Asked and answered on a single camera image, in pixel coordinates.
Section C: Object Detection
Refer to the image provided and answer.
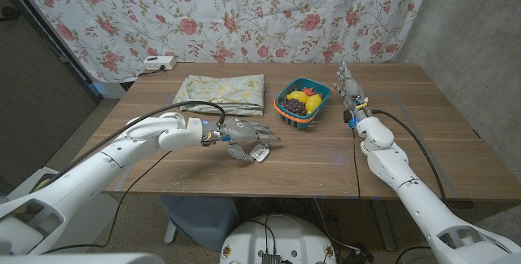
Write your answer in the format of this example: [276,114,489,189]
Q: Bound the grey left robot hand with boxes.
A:
[201,117,282,163]

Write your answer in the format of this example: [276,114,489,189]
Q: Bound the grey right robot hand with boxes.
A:
[333,60,370,121]

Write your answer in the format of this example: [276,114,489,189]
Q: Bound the white AirPods case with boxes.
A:
[250,143,271,164]

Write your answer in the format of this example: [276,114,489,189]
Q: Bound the yellow toy lemon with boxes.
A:
[304,94,323,115]
[286,90,309,104]

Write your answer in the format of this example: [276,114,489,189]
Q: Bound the folded pale floral cloth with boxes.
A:
[173,73,266,117]

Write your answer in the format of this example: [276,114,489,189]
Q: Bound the purple toy grapes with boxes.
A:
[281,98,309,117]

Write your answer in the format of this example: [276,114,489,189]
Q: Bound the teal basket with orange rim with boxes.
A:
[273,77,335,130]

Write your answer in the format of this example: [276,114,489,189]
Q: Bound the blue-grey stool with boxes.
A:
[157,195,240,252]

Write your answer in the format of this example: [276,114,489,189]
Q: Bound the white power strip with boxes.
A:
[142,55,177,72]

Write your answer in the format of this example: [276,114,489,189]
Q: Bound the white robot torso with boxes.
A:
[219,213,338,264]

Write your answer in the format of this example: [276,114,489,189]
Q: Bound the rose print backdrop curtain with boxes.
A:
[10,0,435,84]

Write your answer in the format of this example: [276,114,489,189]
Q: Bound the black power adapter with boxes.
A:
[344,249,374,264]

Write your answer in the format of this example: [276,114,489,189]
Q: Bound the yellow and black floor pad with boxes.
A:
[30,172,58,194]

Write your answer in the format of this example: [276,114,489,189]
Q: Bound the dark grey partition panel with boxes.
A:
[0,0,103,196]

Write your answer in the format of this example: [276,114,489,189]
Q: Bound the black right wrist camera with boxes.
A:
[343,110,357,130]

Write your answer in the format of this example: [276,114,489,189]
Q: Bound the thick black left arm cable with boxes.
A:
[30,99,227,194]

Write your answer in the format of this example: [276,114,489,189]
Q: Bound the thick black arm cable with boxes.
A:
[370,108,449,206]
[30,99,227,194]

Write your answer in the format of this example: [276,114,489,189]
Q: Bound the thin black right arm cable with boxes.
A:
[352,128,361,199]

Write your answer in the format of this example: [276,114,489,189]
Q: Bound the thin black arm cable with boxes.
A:
[40,150,173,255]
[352,128,361,199]

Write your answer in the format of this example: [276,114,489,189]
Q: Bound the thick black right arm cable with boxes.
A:
[370,108,449,206]

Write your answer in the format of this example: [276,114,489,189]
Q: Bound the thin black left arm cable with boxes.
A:
[40,150,173,255]

